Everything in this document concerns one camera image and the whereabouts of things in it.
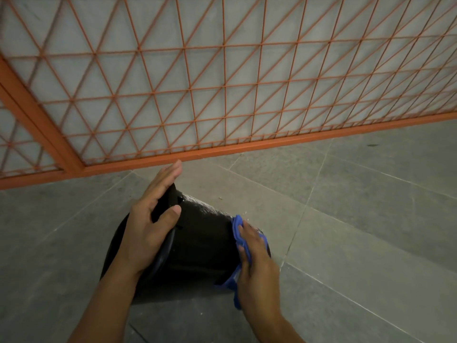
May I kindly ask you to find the orange metal mesh fence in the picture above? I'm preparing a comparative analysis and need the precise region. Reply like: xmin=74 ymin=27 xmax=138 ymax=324
xmin=0 ymin=0 xmax=457 ymax=191

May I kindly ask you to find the person's left forearm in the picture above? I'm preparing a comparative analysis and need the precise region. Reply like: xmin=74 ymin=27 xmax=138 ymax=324
xmin=67 ymin=261 xmax=141 ymax=343

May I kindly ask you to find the person's right forearm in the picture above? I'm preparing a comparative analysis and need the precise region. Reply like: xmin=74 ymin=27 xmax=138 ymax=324
xmin=246 ymin=312 xmax=308 ymax=343

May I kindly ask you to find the blue cleaning cloth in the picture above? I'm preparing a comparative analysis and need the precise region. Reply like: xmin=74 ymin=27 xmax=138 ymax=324
xmin=214 ymin=215 xmax=269 ymax=310

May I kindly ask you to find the person's right hand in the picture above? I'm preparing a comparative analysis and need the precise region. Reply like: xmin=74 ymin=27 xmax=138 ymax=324
xmin=237 ymin=225 xmax=283 ymax=318

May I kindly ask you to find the person's left hand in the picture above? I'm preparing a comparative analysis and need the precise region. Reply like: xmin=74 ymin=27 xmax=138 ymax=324
xmin=114 ymin=160 xmax=183 ymax=279

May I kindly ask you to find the black plastic bucket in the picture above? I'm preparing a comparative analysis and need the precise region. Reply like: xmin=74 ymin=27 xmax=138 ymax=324
xmin=100 ymin=183 xmax=272 ymax=307

